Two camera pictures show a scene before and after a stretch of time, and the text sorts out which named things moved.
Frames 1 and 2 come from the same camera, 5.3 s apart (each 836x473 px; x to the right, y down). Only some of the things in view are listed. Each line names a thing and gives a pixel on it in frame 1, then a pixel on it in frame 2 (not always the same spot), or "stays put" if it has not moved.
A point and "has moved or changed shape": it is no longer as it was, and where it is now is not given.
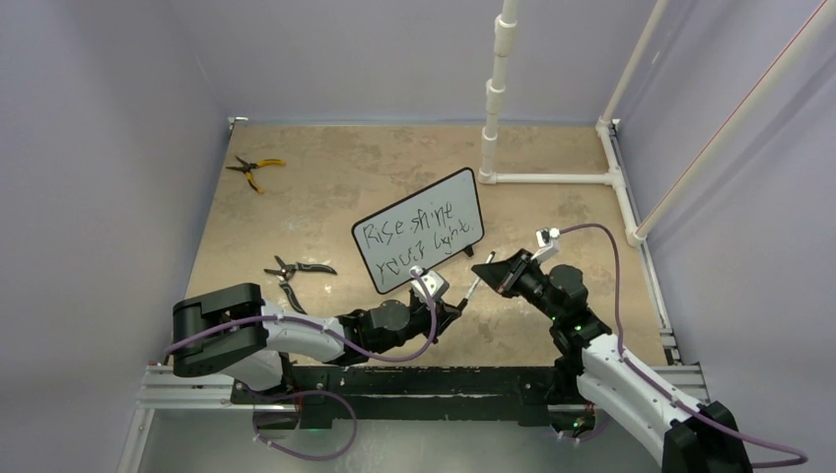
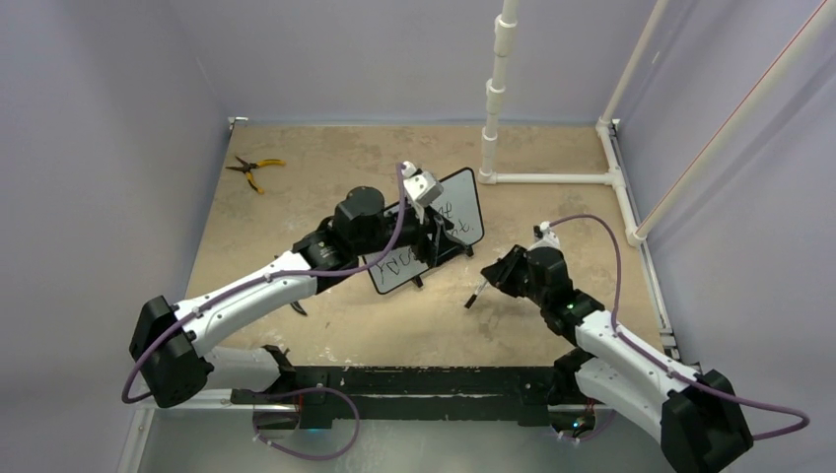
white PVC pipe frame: [637, 233] stays put
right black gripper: [502, 274] stays put
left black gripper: [444, 313] to [424, 246]
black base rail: [312, 396] stays put
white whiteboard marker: [478, 279] has moved or changed shape
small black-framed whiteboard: [422, 230] stays put
